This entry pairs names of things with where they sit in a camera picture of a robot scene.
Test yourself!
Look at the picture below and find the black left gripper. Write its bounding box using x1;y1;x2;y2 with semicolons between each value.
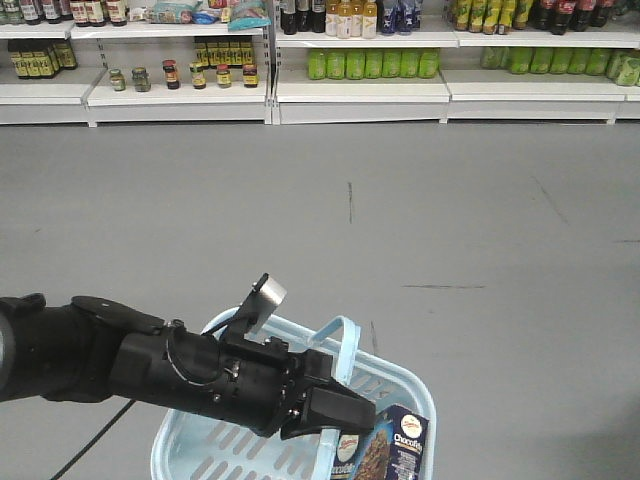
165;329;376;440

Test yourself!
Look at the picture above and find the blue chocolate cookie box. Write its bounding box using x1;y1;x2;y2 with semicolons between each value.
330;404;429;480

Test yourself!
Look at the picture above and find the light blue plastic basket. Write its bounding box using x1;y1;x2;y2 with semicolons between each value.
150;315;437;479

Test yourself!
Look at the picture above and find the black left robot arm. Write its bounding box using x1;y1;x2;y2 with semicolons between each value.
1;294;343;438

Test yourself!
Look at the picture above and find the white supermarket shelving unit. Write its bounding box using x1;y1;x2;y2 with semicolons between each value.
1;1;639;127

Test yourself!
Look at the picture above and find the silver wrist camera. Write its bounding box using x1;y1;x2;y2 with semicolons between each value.
231;273;287;335

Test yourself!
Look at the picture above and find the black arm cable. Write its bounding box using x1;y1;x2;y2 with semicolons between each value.
47;398;137;480

